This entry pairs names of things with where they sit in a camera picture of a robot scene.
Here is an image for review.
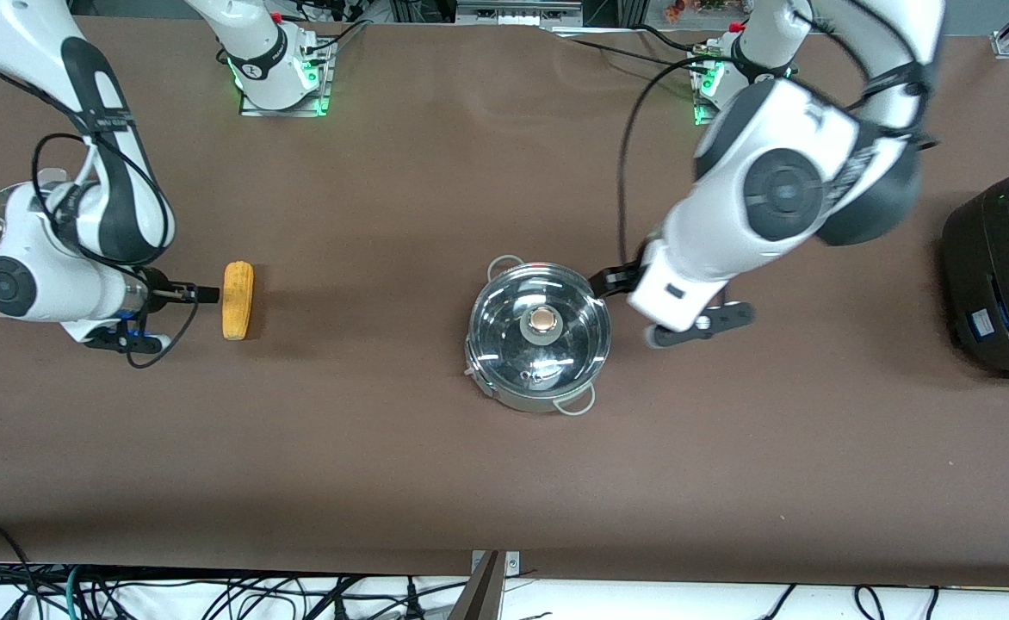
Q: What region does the black rice cooker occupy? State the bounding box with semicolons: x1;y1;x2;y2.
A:
940;170;1009;381

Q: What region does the black table cable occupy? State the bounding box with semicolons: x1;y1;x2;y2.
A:
548;24;712;71

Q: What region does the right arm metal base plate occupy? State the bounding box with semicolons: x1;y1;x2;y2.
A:
238;36;335;118

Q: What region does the green floor cable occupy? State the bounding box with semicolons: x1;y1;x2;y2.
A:
60;564;85;620

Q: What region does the glass pot lid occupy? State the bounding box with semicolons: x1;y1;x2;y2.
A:
469;263;613;394

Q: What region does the stainless steel cooking pot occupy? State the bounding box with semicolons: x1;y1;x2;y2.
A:
465;254;614;419

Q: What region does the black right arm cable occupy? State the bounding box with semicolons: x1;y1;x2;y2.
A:
32;133;201;370

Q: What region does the yellow corn cob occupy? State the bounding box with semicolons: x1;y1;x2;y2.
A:
222;261;257;342

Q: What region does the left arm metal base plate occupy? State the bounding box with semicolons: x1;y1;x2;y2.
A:
688;45;729;127

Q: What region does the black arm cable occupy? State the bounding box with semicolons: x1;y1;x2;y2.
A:
32;133;201;370
617;53;734;270

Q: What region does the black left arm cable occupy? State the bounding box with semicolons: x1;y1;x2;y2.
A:
617;53;734;270

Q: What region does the metal table edge bracket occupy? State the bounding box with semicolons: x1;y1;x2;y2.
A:
470;550;522;620

